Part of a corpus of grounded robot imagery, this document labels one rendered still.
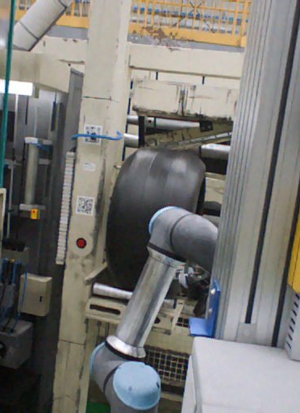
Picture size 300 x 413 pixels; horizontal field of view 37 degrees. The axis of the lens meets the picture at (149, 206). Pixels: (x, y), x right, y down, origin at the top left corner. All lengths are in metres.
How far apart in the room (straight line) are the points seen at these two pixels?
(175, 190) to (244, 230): 0.94
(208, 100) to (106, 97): 0.46
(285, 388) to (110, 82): 1.44
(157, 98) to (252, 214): 1.43
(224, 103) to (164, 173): 0.51
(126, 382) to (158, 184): 0.75
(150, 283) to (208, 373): 0.63
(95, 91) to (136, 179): 0.42
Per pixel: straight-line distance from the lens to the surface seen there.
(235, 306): 0.72
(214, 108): 2.03
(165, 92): 2.06
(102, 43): 1.89
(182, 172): 1.66
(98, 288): 1.85
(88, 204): 1.87
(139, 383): 1.16
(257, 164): 0.68
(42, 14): 2.33
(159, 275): 1.22
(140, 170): 1.67
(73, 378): 2.13
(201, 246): 1.12
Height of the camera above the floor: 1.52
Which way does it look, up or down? 8 degrees down
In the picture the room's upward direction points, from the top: 7 degrees clockwise
